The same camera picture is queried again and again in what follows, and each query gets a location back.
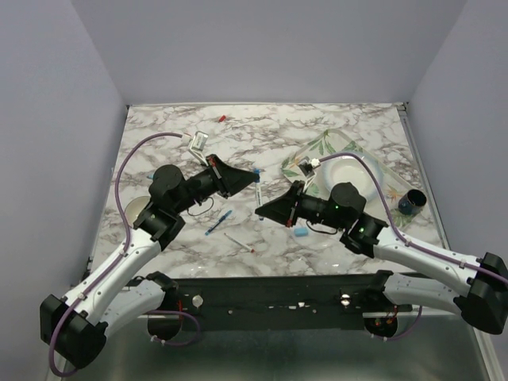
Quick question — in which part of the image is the white marker red tip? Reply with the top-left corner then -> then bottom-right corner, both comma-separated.
224,233 -> 256,253

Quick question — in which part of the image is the teal bowl white inside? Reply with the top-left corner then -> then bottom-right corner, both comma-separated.
124,196 -> 150,227

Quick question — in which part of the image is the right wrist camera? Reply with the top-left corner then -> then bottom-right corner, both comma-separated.
298,156 -> 321,177

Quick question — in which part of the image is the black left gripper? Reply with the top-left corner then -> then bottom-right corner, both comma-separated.
173,155 -> 260,215

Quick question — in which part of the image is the aluminium frame rail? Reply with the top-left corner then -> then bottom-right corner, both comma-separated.
396,102 -> 449,248

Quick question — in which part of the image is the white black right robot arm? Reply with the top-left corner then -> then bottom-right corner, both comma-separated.
255,181 -> 507,335

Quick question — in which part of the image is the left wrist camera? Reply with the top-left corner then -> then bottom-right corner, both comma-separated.
188,131 -> 209,152

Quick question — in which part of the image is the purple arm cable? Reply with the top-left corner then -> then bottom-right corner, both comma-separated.
47,133 -> 199,378
320,152 -> 508,287

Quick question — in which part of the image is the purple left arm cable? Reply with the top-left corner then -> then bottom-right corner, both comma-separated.
47,133 -> 199,378

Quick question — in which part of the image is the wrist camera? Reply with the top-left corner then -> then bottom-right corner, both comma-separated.
298,156 -> 321,177
188,131 -> 209,152

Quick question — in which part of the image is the blue transparent gel pen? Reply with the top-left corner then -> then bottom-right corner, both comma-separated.
205,210 -> 233,236

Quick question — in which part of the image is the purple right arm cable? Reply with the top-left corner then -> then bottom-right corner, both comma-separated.
320,152 -> 508,287

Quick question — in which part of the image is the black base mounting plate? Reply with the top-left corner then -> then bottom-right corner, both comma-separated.
145,271 -> 411,333

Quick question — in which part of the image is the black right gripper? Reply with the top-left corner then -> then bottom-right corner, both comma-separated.
256,179 -> 347,230

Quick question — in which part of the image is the floral leaf pattern tray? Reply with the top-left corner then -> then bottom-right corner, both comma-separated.
281,129 -> 416,230

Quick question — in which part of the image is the light blue eraser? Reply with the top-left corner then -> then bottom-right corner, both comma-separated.
294,227 -> 309,237

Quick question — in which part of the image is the dark blue mug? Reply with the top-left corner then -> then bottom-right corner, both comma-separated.
398,189 -> 427,216

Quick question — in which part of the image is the white plate blue rim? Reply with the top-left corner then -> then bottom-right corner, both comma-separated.
321,151 -> 384,202

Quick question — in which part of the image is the white marker blue end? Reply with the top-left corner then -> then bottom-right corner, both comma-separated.
255,179 -> 263,208

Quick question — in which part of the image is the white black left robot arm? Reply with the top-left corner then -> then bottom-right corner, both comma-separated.
39,155 -> 259,369

